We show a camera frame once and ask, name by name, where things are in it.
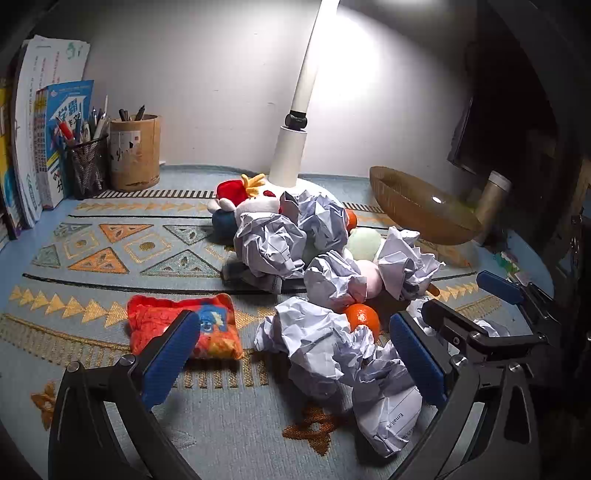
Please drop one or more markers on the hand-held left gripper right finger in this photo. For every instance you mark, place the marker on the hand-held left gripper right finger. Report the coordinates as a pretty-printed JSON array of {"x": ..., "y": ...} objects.
[{"x": 418, "y": 357}]

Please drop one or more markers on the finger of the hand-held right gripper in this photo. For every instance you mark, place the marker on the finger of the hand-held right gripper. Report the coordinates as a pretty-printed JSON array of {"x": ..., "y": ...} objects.
[
  {"x": 457, "y": 325},
  {"x": 501, "y": 286}
]

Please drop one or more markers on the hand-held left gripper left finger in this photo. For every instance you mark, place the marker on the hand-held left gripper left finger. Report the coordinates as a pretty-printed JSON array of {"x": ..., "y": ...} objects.
[{"x": 168, "y": 357}]

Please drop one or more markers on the red snack packet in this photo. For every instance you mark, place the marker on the red snack packet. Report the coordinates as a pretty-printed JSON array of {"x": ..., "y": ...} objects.
[{"x": 152, "y": 318}]

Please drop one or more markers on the orange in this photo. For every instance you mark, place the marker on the orange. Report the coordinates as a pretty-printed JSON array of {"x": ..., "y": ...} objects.
[
  {"x": 364, "y": 319},
  {"x": 352, "y": 220}
]

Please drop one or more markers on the pile of papers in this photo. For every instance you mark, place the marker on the pile of papers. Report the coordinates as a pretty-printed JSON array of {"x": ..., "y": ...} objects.
[{"x": 318, "y": 341}]

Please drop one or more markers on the woven brown bowl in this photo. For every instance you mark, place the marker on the woven brown bowl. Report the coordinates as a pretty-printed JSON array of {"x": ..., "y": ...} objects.
[{"x": 415, "y": 203}]

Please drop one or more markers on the three-colour dango plush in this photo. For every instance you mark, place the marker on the three-colour dango plush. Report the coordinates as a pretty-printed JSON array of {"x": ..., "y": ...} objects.
[{"x": 364, "y": 244}]

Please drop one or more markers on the stack of colourful booklets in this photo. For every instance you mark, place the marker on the stack of colourful booklets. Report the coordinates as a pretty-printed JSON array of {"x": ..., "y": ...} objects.
[{"x": 508, "y": 264}]

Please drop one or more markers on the beige thermos with white cap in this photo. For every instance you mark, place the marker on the beige thermos with white cap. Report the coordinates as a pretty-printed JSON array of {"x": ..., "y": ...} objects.
[{"x": 494, "y": 198}]

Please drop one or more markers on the patterned blue table mat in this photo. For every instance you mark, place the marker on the patterned blue table mat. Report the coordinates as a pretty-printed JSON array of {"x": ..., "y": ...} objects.
[{"x": 92, "y": 286}]

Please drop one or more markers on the plaid fabric bow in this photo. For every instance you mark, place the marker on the plaid fabric bow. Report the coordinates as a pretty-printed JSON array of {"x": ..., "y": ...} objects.
[{"x": 240, "y": 273}]

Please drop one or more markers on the dark framed panel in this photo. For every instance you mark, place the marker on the dark framed panel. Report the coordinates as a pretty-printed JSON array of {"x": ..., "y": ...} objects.
[{"x": 461, "y": 138}]

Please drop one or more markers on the white and blue plush toy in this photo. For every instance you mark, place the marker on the white and blue plush toy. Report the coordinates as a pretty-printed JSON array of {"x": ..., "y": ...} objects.
[{"x": 228, "y": 217}]

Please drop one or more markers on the bamboo pen holder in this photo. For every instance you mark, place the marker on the bamboo pen holder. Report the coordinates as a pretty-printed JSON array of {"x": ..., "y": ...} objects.
[{"x": 136, "y": 157}]

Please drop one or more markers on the black mesh pen holder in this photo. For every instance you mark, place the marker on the black mesh pen holder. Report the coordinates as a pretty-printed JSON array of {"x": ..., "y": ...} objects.
[{"x": 87, "y": 168}]

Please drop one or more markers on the yellow books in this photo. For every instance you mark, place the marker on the yellow books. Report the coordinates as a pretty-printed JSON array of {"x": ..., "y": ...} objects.
[{"x": 5, "y": 184}]

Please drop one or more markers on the white desk lamp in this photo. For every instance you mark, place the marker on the white desk lamp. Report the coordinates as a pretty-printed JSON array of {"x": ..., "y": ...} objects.
[{"x": 291, "y": 152}]

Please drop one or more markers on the dark pen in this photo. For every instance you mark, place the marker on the dark pen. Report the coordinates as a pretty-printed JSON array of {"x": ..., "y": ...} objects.
[
  {"x": 140, "y": 112},
  {"x": 123, "y": 115}
]

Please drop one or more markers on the blue workbook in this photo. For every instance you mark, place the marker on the blue workbook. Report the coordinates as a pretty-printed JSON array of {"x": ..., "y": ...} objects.
[{"x": 60, "y": 115}]

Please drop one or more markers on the stack of books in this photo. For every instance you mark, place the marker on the stack of books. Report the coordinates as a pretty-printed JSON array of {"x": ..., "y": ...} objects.
[{"x": 32, "y": 69}]

